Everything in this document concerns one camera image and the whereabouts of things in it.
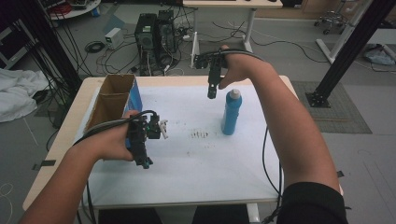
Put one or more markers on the white metal stand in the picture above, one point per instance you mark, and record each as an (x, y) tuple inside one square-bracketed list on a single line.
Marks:
[(345, 34)]

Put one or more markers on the office chair base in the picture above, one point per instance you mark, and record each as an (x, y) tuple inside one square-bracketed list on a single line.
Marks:
[(331, 18)]

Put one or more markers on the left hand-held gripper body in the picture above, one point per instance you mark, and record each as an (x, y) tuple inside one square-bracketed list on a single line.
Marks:
[(140, 130)]

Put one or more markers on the blue bottle with white cap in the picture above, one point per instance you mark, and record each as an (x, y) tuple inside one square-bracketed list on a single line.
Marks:
[(232, 112)]

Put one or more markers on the grey floor mat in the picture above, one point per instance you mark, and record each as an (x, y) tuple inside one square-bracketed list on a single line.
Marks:
[(339, 115)]

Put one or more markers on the white cloth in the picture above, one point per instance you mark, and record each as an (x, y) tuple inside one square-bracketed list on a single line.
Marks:
[(15, 93)]

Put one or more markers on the white-legged background desk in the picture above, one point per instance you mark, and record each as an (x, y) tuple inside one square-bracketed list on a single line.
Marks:
[(232, 3)]

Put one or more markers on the dark equipment rack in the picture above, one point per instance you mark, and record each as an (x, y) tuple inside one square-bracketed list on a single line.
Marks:
[(12, 43)]

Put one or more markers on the white table mat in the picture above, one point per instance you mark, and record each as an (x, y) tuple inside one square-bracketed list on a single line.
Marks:
[(193, 174)]

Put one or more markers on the white table leg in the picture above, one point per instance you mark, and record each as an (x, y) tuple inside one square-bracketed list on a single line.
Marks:
[(253, 213)]

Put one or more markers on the blue cardboard box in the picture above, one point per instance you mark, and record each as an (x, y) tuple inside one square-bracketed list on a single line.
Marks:
[(112, 99)]

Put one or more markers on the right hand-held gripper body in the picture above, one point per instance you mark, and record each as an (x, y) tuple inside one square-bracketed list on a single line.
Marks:
[(214, 62)]

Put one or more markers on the blue-grey bag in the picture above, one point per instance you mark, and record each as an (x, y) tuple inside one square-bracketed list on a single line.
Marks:
[(378, 56)]

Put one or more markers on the black computer tower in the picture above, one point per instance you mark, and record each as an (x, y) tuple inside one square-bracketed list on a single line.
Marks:
[(167, 31), (145, 31)]

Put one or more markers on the black tape strip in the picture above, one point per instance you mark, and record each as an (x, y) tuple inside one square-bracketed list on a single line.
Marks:
[(45, 164), (340, 174)]

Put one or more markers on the round white table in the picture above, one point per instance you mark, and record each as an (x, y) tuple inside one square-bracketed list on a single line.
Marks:
[(77, 12)]

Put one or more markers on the person's black sleeve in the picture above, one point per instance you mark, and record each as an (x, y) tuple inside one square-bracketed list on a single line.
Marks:
[(311, 205)]

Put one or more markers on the person's right hand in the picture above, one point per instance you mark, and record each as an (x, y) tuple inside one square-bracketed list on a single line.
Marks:
[(241, 68)]

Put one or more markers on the person's left hand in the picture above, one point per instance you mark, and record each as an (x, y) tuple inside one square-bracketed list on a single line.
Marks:
[(106, 143)]

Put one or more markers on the small white device box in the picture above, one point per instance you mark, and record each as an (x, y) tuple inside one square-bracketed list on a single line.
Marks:
[(113, 38)]

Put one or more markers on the black metal post with base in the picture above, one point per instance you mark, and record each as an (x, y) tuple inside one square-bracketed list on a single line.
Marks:
[(355, 46)]

